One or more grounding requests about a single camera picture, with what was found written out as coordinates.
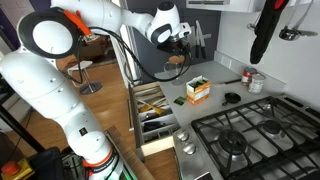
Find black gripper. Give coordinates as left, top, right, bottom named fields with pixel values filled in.
left=155, top=39, right=193, bottom=65

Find brown cork lid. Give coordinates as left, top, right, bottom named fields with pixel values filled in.
left=168, top=55, right=186, bottom=65

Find clear glass pitcher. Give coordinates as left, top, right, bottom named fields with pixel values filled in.
left=163, top=57, right=188, bottom=87

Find magnetic knife strip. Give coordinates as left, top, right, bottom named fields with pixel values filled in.
left=190, top=33, right=213, bottom=44

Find orange white cardboard box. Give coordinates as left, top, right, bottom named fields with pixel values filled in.
left=185, top=75, right=212, bottom=106

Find small green packet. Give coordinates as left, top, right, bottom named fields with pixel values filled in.
left=173, top=96, right=188, bottom=106

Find small black skillet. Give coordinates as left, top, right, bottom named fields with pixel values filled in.
left=221, top=92, right=242, bottom=107

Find white upper cabinet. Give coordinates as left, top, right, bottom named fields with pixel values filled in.
left=185, top=0, right=268, bottom=14

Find red label tin can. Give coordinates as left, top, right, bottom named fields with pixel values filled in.
left=241, top=66, right=258, bottom=87

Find black kitchen utensils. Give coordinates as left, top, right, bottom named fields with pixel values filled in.
left=142, top=121, right=168, bottom=133

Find silver stove knob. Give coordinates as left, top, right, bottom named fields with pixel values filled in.
left=182, top=142, right=198, bottom=156
left=176, top=129, right=191, bottom=143

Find steel hanging utensil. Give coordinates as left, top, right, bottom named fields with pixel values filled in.
left=246, top=12, right=262, bottom=33

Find white label tin can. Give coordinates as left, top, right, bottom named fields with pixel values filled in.
left=247, top=73, right=267, bottom=95

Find black oven mitt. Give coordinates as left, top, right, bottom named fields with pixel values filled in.
left=249, top=0, right=290, bottom=65

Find open utensil drawer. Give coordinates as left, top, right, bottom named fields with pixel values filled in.
left=127, top=81, right=181, bottom=162

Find white bar stool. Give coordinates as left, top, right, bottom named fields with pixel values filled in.
left=67, top=60, right=104, bottom=96

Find wooden plank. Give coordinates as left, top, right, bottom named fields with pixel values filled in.
left=105, top=125, right=156, bottom=180

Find stainless gas stove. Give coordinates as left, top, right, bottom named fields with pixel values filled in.
left=172, top=94, right=320, bottom=180

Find steel ladle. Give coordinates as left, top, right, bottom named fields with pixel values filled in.
left=278, top=0, right=319, bottom=42

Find black box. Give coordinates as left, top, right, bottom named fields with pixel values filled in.
left=27, top=147, right=72, bottom=180

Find black metal stand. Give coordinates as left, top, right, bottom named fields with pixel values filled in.
left=0, top=104, right=46, bottom=154

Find yellow button box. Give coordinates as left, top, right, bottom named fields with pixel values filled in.
left=0, top=157, right=35, bottom=180

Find red emergency stop button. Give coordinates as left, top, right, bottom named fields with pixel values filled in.
left=1, top=161, right=22, bottom=176

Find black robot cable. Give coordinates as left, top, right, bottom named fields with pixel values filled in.
left=61, top=26, right=193, bottom=85

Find white wall outlet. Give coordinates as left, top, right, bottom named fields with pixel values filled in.
left=220, top=54, right=232, bottom=70

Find black handled counter knife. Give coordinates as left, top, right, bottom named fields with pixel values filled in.
left=213, top=78, right=242, bottom=86

